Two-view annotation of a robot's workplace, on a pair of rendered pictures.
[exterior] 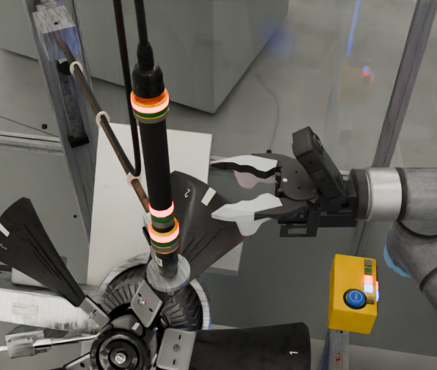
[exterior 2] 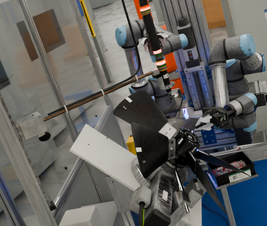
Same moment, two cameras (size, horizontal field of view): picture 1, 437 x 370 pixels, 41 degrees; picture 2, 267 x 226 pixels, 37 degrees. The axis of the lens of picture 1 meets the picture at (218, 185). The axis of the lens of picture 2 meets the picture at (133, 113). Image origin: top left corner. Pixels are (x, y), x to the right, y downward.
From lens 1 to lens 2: 1.90 m
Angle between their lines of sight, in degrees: 72
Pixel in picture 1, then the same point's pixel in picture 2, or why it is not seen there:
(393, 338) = not seen: outside the picture
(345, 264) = (131, 139)
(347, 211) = not seen: hidden behind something
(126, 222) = (117, 166)
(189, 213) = (133, 107)
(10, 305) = (164, 200)
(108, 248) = (128, 179)
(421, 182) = not seen: hidden behind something
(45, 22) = (30, 118)
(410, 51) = (58, 89)
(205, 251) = (150, 103)
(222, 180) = (66, 206)
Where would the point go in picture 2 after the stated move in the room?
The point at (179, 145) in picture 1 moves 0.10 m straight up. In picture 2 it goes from (88, 133) to (80, 114)
